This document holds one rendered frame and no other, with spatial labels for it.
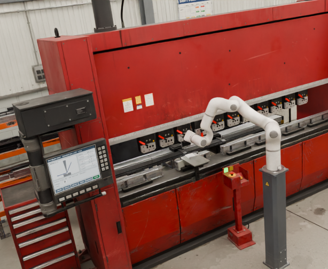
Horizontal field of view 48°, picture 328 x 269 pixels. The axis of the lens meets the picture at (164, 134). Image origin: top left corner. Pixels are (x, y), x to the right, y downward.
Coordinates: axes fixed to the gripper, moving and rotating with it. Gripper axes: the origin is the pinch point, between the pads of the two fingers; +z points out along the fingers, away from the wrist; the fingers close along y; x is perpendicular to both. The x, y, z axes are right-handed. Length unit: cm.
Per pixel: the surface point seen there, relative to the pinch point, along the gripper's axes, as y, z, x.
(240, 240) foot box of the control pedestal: 71, -23, 107
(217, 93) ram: -51, 13, 21
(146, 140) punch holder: 21.8, 12.9, -26.4
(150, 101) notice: -12.1, 12.8, -41.4
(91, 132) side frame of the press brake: 34, -8, -86
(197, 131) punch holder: -9.3, 13.0, 20.7
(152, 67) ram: -39, 13, -55
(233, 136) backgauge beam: -26, 40, 89
